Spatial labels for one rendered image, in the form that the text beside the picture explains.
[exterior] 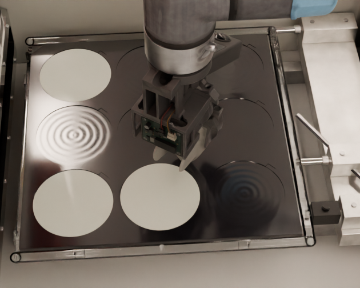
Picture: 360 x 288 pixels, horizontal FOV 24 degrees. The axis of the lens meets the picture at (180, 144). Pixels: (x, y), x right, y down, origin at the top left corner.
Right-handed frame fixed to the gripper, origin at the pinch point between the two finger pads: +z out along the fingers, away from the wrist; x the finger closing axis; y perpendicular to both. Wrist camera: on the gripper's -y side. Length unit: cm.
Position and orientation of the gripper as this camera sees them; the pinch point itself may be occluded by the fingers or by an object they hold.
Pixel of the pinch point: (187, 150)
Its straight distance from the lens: 107.6
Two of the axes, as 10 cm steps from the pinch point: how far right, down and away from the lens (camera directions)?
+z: 0.0, 6.1, 7.9
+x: 8.7, 3.9, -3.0
